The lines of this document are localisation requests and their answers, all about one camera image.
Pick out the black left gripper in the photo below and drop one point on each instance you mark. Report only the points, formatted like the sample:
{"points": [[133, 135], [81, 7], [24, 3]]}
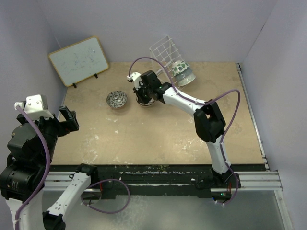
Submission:
{"points": [[65, 126]]}

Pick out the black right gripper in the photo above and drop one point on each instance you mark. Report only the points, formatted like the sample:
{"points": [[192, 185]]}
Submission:
{"points": [[138, 92]]}

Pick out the white lattice pattern bowl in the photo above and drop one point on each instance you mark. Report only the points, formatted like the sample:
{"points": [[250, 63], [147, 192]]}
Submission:
{"points": [[151, 102]]}

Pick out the grey leaf pattern bowl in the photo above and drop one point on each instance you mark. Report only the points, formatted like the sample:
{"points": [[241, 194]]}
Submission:
{"points": [[116, 99]]}

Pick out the green leaf pattern bowl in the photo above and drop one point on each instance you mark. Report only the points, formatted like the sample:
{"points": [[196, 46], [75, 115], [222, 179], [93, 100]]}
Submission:
{"points": [[179, 67]]}

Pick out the white wire dish rack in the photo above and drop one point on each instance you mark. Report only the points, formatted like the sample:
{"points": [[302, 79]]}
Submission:
{"points": [[166, 52]]}

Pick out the white green patterned bowl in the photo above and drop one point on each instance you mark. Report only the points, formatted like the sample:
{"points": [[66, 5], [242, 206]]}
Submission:
{"points": [[185, 81]]}

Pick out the red rimmed dotted bowl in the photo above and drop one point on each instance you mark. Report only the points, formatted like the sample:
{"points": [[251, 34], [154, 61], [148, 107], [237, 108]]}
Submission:
{"points": [[188, 73]]}

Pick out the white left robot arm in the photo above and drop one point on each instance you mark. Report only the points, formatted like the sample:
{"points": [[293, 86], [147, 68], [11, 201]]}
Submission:
{"points": [[31, 149]]}

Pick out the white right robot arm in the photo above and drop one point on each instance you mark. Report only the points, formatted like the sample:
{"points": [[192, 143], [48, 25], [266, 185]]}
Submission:
{"points": [[208, 119]]}

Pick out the wood framed whiteboard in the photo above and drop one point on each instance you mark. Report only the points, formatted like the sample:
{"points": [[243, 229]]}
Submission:
{"points": [[79, 61]]}

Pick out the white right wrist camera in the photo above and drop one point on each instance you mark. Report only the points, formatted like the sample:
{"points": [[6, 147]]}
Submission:
{"points": [[135, 78]]}

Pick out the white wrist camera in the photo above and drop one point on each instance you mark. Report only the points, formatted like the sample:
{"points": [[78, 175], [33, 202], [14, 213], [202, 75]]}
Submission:
{"points": [[35, 107], [135, 78]]}

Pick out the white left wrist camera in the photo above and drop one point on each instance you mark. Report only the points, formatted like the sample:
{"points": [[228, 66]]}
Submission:
{"points": [[35, 107]]}

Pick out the black aluminium mounting rail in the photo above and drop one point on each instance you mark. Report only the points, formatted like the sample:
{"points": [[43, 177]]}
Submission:
{"points": [[181, 180]]}

